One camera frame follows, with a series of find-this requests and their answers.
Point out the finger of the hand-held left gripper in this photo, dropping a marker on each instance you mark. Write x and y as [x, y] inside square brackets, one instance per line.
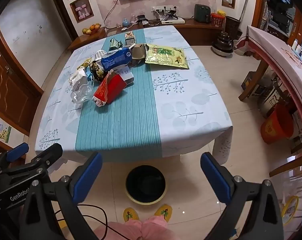
[44, 156]
[17, 152]

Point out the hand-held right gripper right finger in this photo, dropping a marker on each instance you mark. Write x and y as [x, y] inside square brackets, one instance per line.
[215, 180]

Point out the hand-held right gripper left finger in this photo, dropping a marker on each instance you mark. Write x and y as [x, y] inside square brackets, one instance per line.
[87, 177]

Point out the black bin with yellow rim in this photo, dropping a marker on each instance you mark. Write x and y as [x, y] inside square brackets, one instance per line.
[146, 185]

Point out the clear plastic cup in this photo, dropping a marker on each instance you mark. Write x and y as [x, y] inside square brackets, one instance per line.
[81, 93]

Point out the white paper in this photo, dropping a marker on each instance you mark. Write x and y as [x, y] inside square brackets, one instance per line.
[77, 77]

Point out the red carton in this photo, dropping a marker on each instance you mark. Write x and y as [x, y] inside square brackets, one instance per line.
[111, 87]

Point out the checkered paper cup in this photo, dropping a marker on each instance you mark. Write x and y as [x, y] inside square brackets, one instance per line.
[100, 54]

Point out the blue milk pouch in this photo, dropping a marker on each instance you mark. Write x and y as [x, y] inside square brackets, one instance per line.
[117, 57]

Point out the yellow green snack bag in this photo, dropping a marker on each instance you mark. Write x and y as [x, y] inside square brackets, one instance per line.
[166, 56]

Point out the brown paper cup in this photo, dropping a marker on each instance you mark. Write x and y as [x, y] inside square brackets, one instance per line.
[139, 51]

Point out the yellow knitted slipper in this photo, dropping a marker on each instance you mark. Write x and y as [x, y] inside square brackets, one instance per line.
[131, 214]
[163, 212]

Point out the teal striped table runner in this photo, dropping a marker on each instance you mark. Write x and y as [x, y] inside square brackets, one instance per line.
[121, 127]

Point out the dining table with tablecloth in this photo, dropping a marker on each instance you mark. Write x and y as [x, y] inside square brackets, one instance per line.
[190, 105]

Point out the red plastic bucket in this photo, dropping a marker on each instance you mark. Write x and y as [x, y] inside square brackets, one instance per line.
[275, 127]

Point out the yellow round hoop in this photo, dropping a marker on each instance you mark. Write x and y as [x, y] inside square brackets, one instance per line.
[294, 200]

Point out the dark patterned wrapper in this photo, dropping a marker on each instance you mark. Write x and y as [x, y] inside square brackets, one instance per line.
[97, 72]

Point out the gold foil wrapper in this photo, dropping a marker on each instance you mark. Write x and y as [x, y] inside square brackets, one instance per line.
[84, 64]

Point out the blue printed cardboard box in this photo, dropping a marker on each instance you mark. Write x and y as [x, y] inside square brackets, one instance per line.
[248, 81]

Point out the white printed box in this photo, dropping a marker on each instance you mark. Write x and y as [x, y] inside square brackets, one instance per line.
[127, 77]

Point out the green foil pouch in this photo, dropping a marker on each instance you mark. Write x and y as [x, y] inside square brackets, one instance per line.
[114, 44]

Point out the bowl of fruit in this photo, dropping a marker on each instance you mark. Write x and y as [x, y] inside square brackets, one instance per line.
[91, 29]

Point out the dark ceramic jar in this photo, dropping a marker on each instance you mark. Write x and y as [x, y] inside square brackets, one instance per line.
[222, 43]

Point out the table with pink tablecloth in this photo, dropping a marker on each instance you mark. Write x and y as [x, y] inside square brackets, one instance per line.
[273, 50]

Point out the dark wooden door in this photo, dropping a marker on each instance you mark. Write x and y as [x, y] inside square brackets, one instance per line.
[62, 15]

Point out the small black white box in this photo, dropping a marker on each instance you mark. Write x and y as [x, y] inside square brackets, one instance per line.
[130, 40]

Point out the pink dumbbell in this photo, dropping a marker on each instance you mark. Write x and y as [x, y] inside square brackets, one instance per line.
[85, 11]
[79, 13]

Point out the wooden television cabinet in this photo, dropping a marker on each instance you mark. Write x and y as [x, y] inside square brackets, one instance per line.
[198, 30]

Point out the group of toiletry bottles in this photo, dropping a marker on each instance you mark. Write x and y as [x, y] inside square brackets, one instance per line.
[300, 51]

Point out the dark wicker bin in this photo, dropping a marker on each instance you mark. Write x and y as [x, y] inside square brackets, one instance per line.
[232, 25]

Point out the light blue round gadget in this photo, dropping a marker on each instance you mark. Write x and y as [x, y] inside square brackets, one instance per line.
[126, 22]

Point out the red plastic container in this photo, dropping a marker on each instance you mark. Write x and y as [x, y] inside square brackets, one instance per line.
[217, 20]

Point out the white set-top box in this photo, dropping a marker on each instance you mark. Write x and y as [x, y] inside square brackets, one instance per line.
[176, 21]

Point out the dark green air fryer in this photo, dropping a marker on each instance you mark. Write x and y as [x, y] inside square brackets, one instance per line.
[202, 12]

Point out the small black router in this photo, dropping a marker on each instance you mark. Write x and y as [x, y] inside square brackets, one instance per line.
[141, 18]

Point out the black gadget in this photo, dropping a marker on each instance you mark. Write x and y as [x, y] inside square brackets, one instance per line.
[171, 15]

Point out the grey long stick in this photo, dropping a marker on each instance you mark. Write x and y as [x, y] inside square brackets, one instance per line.
[244, 5]

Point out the colourful wall chart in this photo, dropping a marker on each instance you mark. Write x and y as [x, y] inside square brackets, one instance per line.
[1, 130]

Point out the white wall outlets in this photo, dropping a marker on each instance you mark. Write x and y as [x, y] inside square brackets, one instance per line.
[163, 7]

